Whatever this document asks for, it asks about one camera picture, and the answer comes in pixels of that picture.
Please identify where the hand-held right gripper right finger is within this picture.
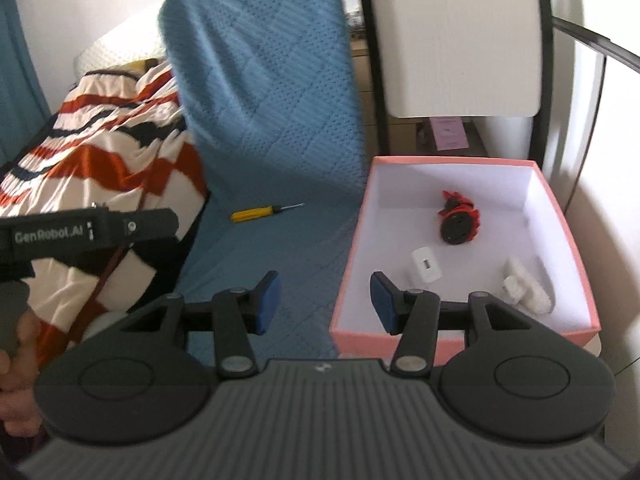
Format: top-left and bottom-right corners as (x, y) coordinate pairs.
(369, 270), (543, 377)

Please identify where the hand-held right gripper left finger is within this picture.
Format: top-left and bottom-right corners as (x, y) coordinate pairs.
(119, 270), (282, 380)

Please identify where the white charger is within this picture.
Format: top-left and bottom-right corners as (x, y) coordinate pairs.
(410, 246), (443, 286)

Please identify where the yellow screwdriver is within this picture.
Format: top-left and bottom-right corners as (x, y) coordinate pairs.
(230, 202), (306, 223)

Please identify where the red and black toy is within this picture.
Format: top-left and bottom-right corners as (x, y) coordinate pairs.
(436, 189), (482, 247)

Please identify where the white plastic fitting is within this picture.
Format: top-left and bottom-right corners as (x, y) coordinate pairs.
(501, 256), (556, 316)

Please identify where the pink cardboard box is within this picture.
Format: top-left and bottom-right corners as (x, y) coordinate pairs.
(329, 156), (601, 367)

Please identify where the person's left hand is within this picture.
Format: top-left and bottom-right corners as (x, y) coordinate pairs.
(0, 305), (43, 436)

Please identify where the red black white striped blanket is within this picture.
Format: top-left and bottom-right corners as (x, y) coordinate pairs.
(0, 60), (208, 356)

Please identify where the pink paper label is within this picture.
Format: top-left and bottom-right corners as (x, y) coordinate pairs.
(431, 117), (468, 152)

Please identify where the white pillow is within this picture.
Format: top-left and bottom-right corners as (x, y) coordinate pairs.
(74, 25), (168, 78)

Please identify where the blue textured mat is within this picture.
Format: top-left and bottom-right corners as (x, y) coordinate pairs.
(159, 0), (371, 361)

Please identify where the black frame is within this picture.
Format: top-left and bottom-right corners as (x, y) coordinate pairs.
(352, 0), (556, 171)

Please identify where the white panel with handle slot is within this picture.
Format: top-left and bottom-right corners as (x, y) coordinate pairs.
(362, 0), (546, 120)

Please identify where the curved metal rail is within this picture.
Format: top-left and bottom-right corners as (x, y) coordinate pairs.
(552, 16), (640, 73)

